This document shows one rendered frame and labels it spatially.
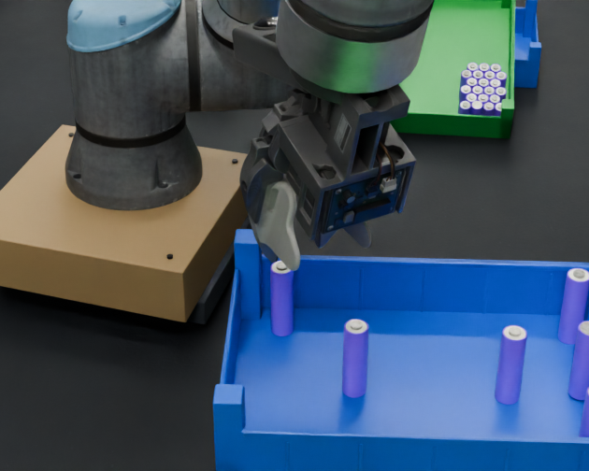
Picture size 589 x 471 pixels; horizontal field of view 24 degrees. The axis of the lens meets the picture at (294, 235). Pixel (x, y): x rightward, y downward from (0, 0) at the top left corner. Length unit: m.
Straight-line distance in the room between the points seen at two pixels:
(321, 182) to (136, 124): 0.96
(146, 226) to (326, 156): 0.95
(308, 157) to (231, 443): 0.21
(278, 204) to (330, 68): 0.16
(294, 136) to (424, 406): 0.25
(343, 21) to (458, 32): 1.62
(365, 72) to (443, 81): 1.52
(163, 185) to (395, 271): 0.81
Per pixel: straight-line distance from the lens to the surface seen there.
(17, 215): 1.85
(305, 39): 0.80
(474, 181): 2.15
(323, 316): 1.10
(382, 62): 0.80
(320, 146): 0.88
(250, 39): 0.94
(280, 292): 1.05
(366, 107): 0.82
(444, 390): 1.04
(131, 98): 1.78
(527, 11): 2.54
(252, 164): 0.92
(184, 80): 1.77
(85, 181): 1.85
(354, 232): 0.98
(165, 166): 1.84
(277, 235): 0.95
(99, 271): 1.77
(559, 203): 2.12
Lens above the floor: 1.18
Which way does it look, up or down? 36 degrees down
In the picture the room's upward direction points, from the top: straight up
